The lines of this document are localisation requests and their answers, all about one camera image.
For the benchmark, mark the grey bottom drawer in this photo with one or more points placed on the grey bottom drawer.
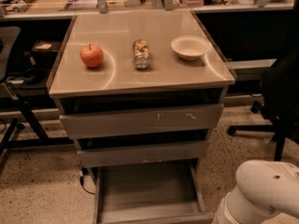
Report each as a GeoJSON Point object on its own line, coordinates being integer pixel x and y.
{"type": "Point", "coordinates": [151, 193]}

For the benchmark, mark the grey middle drawer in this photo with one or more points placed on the grey middle drawer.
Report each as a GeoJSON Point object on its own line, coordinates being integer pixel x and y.
{"type": "Point", "coordinates": [112, 156]}

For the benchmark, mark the black coiled tool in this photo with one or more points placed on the black coiled tool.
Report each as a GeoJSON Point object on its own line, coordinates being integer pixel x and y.
{"type": "Point", "coordinates": [22, 5]}

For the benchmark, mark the white bowl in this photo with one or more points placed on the white bowl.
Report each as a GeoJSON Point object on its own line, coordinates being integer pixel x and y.
{"type": "Point", "coordinates": [190, 47]}

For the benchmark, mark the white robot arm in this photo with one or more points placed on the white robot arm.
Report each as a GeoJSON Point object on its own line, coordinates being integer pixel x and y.
{"type": "Point", "coordinates": [263, 190]}

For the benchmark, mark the grey top drawer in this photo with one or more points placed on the grey top drawer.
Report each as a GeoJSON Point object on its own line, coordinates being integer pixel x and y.
{"type": "Point", "coordinates": [139, 121]}

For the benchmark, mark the crushed metal can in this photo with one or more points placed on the crushed metal can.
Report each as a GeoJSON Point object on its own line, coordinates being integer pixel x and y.
{"type": "Point", "coordinates": [141, 53]}

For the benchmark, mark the black office chair right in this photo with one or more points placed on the black office chair right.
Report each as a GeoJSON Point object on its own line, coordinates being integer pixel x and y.
{"type": "Point", "coordinates": [280, 91]}

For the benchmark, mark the red apple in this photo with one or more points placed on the red apple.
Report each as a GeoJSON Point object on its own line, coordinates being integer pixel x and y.
{"type": "Point", "coordinates": [92, 55]}

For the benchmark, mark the grey drawer cabinet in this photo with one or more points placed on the grey drawer cabinet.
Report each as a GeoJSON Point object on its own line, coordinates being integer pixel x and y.
{"type": "Point", "coordinates": [116, 85]}

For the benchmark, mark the black box under desk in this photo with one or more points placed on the black box under desk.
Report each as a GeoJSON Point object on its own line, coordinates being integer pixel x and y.
{"type": "Point", "coordinates": [45, 52]}

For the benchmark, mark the grey drawer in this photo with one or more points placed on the grey drawer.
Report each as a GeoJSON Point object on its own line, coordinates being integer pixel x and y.
{"type": "Point", "coordinates": [139, 121]}
{"type": "Point", "coordinates": [151, 193]}
{"type": "Point", "coordinates": [112, 156]}

